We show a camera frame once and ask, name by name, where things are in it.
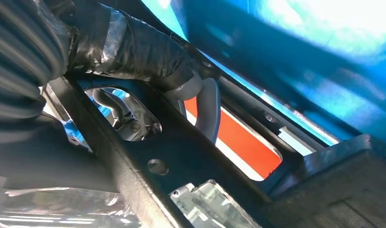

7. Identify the blue metal shelf rack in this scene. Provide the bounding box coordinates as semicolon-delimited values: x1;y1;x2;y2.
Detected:
62;0;386;149

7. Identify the white car with red stripe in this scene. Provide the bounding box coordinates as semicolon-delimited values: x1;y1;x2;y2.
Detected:
169;95;283;228

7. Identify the clear plastic film wrap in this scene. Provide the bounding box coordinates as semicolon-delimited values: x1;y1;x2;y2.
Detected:
0;187;142;228

